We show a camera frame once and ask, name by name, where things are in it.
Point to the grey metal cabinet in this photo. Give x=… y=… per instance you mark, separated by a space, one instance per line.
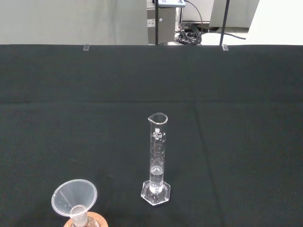
x=165 y=26

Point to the black upright pole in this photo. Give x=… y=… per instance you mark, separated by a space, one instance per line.
x=224 y=21
x=157 y=23

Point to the black bench cloth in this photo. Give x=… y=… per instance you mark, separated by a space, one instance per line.
x=71 y=118

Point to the grey-blue device panel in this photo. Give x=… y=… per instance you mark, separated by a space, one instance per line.
x=171 y=2

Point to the clear cloth clip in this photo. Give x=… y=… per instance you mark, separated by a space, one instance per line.
x=86 y=47
x=225 y=47

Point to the clear plastic funnel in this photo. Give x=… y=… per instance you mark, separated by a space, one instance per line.
x=68 y=194

